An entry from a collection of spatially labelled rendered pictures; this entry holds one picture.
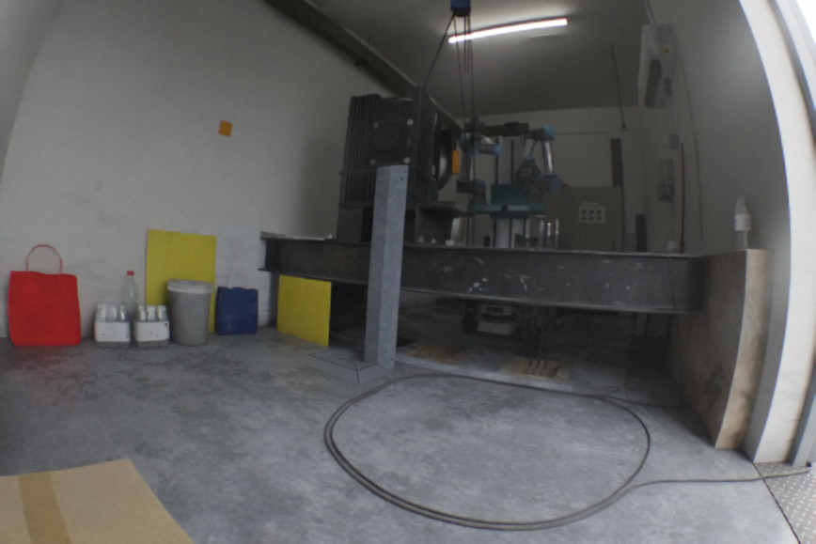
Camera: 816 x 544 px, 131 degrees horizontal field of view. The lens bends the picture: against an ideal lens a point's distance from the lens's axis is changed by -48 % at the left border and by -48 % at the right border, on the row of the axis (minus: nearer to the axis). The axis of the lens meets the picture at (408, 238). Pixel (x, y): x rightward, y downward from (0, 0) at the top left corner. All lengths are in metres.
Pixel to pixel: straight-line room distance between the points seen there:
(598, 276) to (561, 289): 0.18
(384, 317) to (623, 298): 1.16
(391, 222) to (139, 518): 1.65
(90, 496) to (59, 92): 2.03
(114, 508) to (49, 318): 1.62
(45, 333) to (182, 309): 0.81
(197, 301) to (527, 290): 1.72
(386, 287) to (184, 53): 1.96
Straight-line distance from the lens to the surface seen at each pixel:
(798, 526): 1.12
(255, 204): 2.71
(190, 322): 2.10
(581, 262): 1.68
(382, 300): 1.83
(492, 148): 2.47
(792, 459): 1.39
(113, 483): 0.55
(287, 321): 2.51
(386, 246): 1.81
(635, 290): 1.69
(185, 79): 2.51
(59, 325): 2.06
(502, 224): 3.14
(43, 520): 0.51
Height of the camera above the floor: 0.58
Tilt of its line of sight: 3 degrees up
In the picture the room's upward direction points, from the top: 4 degrees clockwise
